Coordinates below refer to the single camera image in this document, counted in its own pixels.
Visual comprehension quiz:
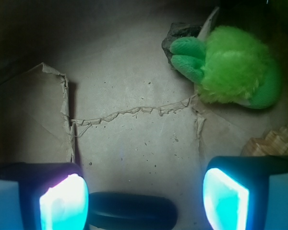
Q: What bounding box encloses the gripper glowing gel right finger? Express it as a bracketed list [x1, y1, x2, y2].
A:
[203, 156, 288, 230]

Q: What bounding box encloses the gripper glowing gel left finger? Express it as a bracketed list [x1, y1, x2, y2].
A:
[0, 162, 88, 230]

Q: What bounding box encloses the dark green plastic pickle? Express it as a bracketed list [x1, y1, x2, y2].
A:
[87, 192, 178, 230]

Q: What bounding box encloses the orange striped conch shell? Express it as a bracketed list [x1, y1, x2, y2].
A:
[241, 124, 288, 157]

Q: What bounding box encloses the brown paper bag tray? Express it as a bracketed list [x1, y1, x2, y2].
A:
[0, 0, 288, 230]

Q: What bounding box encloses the green fuzzy plush toy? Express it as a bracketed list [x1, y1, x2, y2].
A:
[169, 25, 282, 109]

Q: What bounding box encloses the dark brown rock chunk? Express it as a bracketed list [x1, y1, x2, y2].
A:
[161, 23, 204, 70]

